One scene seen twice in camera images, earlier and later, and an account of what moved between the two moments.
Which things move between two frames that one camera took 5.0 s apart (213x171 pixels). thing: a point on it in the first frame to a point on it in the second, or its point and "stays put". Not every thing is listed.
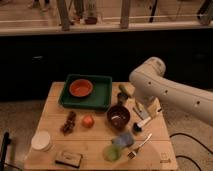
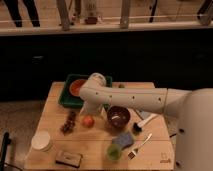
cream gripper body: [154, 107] to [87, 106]
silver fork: [133, 153] stays put
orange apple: [88, 121] stays put
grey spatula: [142, 113] stays put
